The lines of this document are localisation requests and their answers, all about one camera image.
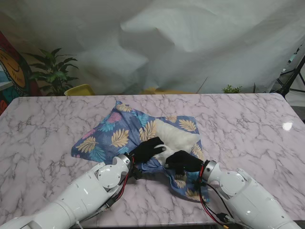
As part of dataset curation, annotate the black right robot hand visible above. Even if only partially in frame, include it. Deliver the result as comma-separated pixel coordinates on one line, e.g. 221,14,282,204
163,150,203,176

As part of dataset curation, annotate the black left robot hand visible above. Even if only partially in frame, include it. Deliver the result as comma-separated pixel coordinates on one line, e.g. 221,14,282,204
129,136,167,166

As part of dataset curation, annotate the white fluffy pillow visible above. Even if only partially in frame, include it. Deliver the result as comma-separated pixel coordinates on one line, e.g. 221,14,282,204
154,119,201,166

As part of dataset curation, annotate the blue floral pillowcase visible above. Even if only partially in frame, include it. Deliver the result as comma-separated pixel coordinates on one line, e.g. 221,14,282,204
71,100,212,203

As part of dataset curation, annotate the thin brown stick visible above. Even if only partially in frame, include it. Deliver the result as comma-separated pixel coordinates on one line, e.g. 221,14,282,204
197,76,208,93

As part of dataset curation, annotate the small green plant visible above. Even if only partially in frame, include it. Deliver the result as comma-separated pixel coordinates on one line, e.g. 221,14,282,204
222,84,243,94

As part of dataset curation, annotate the yellow chair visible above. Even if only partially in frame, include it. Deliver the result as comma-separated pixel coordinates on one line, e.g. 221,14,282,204
63,83,95,96

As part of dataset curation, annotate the white backdrop sheet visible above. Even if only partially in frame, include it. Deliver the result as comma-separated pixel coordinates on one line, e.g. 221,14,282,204
0,0,305,96

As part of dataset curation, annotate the large green potted plant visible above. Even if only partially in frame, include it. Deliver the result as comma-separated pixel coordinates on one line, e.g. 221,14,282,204
23,47,79,96

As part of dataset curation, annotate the black tripod stand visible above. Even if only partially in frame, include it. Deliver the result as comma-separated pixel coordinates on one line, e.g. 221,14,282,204
269,42,305,105

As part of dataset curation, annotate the colourful mural board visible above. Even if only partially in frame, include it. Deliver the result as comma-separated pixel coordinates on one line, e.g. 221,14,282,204
0,30,33,115

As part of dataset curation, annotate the red black left arm cable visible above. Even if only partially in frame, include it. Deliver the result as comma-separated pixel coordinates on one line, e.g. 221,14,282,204
95,155,144,213

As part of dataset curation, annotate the red black arm cable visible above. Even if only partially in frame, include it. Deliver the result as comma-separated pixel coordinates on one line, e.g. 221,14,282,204
95,155,144,213
193,166,240,227

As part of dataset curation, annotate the red black right arm cable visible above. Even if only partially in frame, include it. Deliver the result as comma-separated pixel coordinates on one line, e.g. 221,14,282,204
193,166,240,227

